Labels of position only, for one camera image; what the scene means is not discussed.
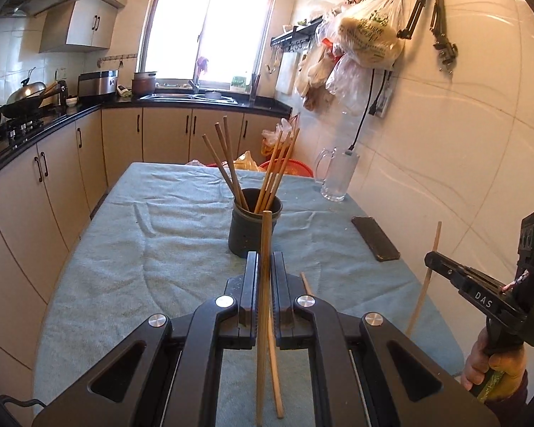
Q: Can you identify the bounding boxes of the group of wooden chopsticks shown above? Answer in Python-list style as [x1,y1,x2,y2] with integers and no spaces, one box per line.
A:
[202,113,301,214]

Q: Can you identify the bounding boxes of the black power plug with cable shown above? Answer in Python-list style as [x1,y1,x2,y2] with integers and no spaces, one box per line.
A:
[346,69,392,157]

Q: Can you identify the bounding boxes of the beige kitchen cabinets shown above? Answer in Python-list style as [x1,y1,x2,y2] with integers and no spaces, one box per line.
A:
[39,0,138,53]
[0,107,290,365]

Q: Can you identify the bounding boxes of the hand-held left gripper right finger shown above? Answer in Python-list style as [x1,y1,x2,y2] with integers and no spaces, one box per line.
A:
[271,251,503,427]

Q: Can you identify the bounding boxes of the red plastic basin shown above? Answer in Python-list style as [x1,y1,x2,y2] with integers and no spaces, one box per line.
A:
[205,158,315,179]

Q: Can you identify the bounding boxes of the yellow plastic bag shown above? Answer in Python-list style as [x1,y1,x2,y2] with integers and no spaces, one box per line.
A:
[234,150,260,172]

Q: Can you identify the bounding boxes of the dark grey chopstick holder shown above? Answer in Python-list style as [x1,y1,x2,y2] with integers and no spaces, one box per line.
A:
[228,188,282,259]

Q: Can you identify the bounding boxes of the plastic bag of flatbread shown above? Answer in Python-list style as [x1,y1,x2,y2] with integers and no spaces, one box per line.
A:
[334,0,405,71]

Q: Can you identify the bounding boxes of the beige lower kitchen cabinets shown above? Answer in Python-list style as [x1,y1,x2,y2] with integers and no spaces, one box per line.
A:
[0,107,290,365]

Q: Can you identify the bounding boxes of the bundle of clear plastic bags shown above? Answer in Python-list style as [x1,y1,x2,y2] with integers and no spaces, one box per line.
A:
[294,18,375,118]

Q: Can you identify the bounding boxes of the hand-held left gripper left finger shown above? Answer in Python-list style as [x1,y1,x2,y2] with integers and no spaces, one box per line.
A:
[31,251,262,427]

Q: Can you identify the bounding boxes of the beige upper kitchen cabinets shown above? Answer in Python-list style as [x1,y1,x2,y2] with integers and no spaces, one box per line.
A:
[39,0,138,53]

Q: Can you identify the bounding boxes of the kitchen window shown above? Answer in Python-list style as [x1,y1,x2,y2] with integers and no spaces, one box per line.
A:
[139,0,274,94]

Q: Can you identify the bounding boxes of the black wall shelf rack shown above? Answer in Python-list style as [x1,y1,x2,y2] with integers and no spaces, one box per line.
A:
[271,15,325,49]

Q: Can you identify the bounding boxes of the black cable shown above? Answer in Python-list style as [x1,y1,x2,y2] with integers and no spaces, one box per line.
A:
[0,394,47,410]

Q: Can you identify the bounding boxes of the light hanging cutting board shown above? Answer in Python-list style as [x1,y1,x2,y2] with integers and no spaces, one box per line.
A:
[277,52,303,95]

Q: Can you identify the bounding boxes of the silver black kitchen appliance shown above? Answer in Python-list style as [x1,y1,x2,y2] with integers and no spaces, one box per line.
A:
[78,70,119,101]

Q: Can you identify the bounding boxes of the white power strip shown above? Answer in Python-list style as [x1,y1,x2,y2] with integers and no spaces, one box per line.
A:
[374,84,394,118]

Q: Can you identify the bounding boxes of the person's right hand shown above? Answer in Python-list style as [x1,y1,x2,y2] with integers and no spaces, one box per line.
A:
[460,329,528,405]

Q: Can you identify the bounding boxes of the black gas stove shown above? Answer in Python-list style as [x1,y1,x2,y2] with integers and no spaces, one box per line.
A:
[0,113,47,154]

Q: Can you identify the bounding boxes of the blue-grey tablecloth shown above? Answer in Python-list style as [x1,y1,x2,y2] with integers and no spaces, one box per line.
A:
[33,161,466,427]

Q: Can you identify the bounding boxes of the smartphone in brown case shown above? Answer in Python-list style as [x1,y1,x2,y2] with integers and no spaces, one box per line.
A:
[351,216,401,262]

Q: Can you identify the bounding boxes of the person's right forearm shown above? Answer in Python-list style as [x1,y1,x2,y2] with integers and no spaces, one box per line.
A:
[485,371,534,410]

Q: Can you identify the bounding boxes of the black frying pan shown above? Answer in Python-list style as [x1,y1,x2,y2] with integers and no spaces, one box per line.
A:
[0,95,45,118]

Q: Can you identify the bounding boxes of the clear glass mug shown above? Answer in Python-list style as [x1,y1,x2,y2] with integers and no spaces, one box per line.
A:
[315,147,360,203]

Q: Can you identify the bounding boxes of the brown cooking pot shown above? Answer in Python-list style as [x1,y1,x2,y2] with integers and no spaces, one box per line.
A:
[131,71,158,95]

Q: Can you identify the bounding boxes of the steel kitchen sink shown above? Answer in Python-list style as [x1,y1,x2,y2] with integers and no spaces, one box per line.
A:
[140,91,239,106]

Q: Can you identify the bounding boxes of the steel wok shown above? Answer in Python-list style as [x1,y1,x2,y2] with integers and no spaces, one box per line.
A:
[6,68,49,101]

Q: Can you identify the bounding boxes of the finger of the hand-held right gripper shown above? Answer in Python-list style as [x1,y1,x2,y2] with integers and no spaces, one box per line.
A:
[425,251,464,290]

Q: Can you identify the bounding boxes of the black kitchen countertop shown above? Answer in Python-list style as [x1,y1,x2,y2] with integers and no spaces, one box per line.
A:
[0,95,293,179]

